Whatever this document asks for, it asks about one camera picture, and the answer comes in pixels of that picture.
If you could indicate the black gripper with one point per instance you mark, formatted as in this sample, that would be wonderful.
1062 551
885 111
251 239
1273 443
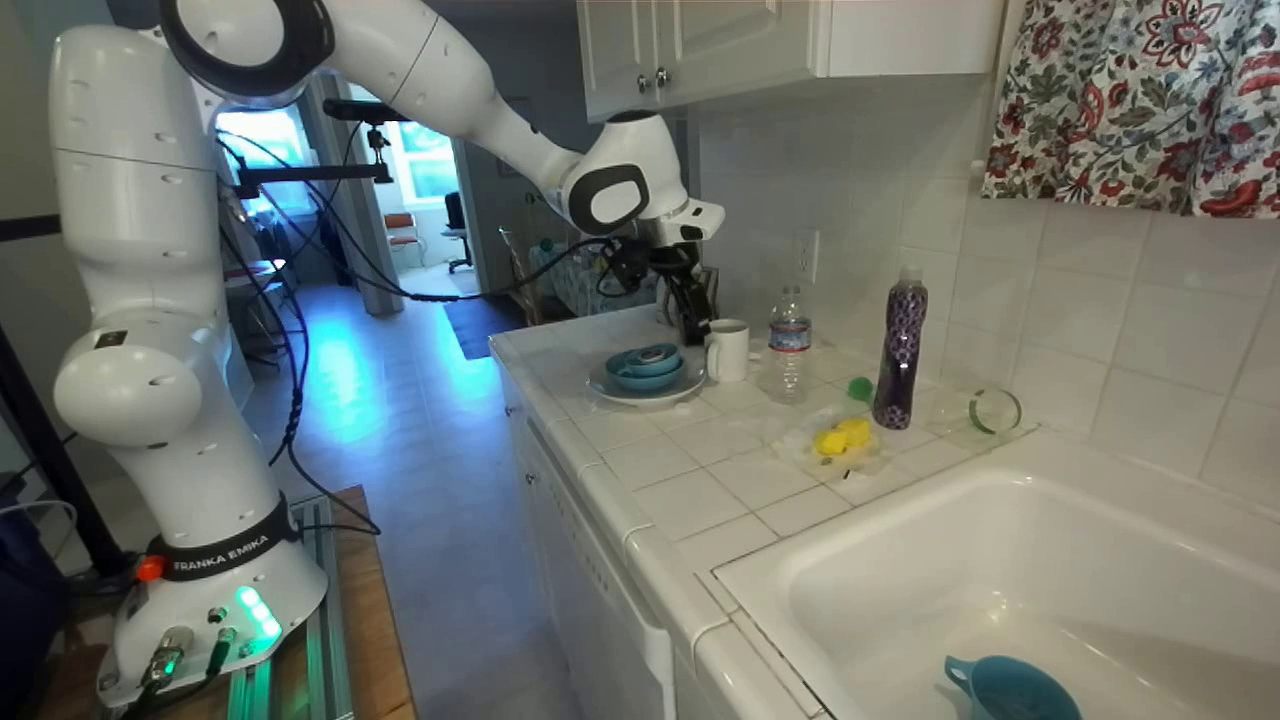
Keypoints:
668 255

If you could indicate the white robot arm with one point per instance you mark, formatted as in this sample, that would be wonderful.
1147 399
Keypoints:
144 266

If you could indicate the teal cup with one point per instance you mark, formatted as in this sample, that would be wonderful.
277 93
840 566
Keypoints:
1015 684

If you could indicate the white mug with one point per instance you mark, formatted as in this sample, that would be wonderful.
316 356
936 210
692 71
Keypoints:
729 352

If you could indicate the blue bowl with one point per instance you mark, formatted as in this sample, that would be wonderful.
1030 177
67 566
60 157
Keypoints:
641 377

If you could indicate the grey round plate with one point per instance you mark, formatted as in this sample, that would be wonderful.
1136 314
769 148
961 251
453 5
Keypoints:
650 399

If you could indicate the clear glass jar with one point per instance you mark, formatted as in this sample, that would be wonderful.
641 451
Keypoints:
789 345
997 409

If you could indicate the clear plastic bag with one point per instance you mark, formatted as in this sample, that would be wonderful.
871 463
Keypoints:
803 432

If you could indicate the small green cap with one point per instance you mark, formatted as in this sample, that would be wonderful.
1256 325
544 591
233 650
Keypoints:
860 391

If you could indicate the yellow plastic object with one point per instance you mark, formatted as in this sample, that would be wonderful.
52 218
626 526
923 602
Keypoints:
840 438

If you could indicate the purple dish soap bottle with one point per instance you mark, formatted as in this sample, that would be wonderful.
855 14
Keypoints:
900 352

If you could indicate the dark floor rug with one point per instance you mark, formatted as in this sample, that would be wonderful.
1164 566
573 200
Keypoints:
479 325

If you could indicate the black office chair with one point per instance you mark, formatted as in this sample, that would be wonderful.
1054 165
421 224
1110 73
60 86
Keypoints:
457 224

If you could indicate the white upper cabinet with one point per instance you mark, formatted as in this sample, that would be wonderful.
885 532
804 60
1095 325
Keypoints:
747 42

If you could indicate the white dishwasher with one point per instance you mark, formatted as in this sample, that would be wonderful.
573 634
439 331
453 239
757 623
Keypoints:
587 602

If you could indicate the black tripod stand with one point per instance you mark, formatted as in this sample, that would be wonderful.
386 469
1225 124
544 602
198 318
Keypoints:
349 135

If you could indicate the white sink basin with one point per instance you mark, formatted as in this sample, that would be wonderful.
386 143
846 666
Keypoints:
1000 574

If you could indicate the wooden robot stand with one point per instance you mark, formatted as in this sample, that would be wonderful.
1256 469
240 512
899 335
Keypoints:
373 627

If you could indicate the floral curtain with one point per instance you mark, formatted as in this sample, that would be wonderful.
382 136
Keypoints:
1134 93

